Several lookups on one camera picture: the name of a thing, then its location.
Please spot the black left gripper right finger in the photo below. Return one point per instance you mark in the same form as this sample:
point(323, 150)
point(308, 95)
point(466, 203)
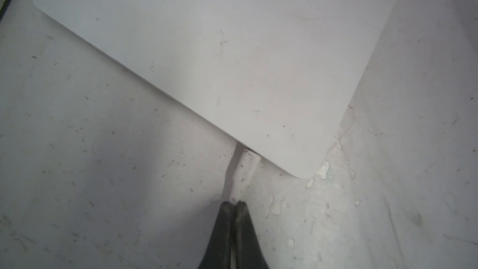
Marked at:
point(247, 247)

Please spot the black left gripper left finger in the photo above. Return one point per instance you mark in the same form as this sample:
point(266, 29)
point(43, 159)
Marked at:
point(218, 251)

